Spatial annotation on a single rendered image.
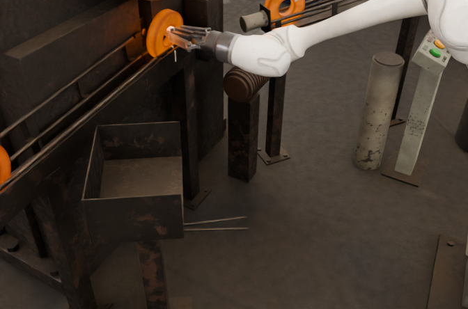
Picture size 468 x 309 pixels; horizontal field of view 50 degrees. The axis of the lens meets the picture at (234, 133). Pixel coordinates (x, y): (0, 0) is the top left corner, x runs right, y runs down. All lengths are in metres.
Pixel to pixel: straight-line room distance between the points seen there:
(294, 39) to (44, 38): 0.69
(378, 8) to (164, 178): 0.67
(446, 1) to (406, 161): 1.28
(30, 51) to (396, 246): 1.41
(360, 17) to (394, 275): 0.96
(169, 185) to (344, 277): 0.83
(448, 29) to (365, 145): 1.21
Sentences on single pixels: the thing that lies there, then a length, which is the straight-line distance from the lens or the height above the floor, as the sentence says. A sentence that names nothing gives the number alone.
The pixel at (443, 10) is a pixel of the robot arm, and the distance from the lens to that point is 1.07.
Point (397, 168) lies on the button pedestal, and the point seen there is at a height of 0.02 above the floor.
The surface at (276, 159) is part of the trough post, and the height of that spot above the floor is 0.01.
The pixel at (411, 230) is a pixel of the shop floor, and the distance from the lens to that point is 2.09.
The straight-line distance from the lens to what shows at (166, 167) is 1.31.
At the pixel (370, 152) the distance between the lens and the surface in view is 2.23.
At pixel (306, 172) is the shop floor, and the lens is 2.23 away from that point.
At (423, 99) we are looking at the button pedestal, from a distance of 2.09.
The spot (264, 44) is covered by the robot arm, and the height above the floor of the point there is 0.81.
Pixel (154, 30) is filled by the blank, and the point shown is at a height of 0.79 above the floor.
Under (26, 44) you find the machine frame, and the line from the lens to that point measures 1.38.
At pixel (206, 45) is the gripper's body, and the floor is 0.77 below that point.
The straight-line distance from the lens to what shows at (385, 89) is 2.06.
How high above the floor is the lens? 1.46
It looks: 37 degrees down
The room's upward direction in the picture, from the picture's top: 1 degrees clockwise
